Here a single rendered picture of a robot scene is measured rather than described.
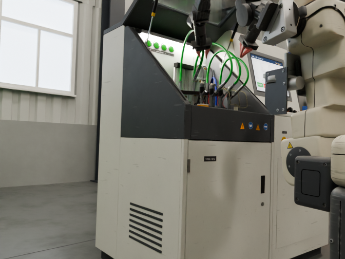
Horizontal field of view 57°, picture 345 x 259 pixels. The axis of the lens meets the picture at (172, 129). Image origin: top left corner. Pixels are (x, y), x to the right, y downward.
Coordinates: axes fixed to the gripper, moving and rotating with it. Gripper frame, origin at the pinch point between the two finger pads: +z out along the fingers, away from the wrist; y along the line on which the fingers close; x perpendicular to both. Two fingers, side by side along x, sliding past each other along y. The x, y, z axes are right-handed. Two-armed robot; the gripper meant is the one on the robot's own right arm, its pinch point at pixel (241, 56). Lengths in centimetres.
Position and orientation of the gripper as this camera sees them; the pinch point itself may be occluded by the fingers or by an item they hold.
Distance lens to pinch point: 171.9
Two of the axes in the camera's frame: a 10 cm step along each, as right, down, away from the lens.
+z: -3.0, 7.2, 6.3
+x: -9.2, -0.5, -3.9
